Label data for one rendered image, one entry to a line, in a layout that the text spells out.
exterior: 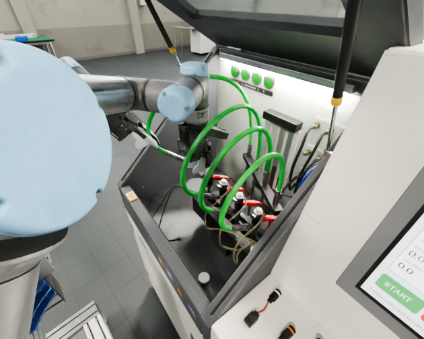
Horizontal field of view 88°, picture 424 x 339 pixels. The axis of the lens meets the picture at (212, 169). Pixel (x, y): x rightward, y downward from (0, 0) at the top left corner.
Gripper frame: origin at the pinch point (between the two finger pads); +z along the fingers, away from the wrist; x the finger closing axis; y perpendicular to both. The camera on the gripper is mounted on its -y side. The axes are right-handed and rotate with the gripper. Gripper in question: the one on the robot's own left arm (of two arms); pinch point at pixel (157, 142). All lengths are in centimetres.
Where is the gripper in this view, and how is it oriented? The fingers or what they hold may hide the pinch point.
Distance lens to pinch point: 78.4
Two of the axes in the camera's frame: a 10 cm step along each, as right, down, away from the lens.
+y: -7.3, 6.3, 2.7
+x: 0.3, 4.2, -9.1
